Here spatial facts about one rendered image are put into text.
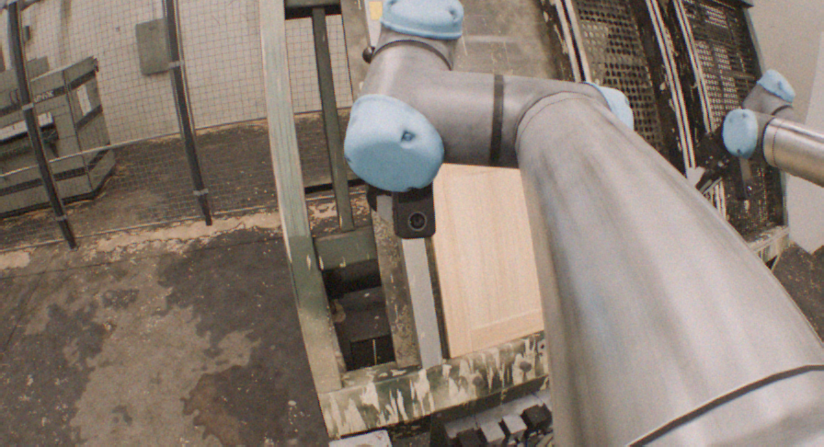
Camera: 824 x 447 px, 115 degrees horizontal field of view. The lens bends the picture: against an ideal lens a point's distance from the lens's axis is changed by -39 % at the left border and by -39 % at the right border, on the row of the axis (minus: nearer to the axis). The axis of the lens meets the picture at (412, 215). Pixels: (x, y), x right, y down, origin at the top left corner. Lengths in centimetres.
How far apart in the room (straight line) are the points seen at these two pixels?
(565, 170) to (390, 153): 16
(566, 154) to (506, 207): 87
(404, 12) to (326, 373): 77
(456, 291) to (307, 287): 35
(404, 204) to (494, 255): 58
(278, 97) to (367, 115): 63
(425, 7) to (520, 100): 13
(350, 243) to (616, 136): 84
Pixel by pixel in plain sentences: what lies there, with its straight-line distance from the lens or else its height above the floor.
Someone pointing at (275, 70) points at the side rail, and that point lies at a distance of 94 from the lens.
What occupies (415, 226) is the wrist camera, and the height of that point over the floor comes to 143.
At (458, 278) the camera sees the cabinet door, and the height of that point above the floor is 105.
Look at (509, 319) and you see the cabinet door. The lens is 108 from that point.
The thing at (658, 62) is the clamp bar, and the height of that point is 152.
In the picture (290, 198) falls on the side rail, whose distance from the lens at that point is 89.
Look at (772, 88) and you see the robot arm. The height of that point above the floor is 162.
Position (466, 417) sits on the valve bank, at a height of 74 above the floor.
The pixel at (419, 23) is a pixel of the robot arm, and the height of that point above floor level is 166.
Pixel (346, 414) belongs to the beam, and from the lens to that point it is 99.
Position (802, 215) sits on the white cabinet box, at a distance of 465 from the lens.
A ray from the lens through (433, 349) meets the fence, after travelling 99.
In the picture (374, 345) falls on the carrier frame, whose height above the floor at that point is 80.
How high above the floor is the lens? 169
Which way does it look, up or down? 31 degrees down
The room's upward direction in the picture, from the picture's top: straight up
